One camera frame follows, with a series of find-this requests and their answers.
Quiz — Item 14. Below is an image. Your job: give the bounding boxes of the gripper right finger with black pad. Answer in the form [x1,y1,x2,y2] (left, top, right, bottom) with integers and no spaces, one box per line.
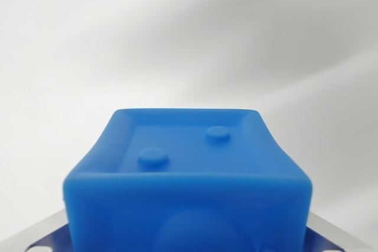
[302,211,378,252]

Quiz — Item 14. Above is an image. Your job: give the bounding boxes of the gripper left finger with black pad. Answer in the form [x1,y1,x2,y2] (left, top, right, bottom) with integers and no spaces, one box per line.
[0,208,71,252]

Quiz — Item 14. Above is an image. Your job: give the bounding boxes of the blue cube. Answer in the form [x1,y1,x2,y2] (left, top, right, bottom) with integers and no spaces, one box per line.
[61,109,314,252]

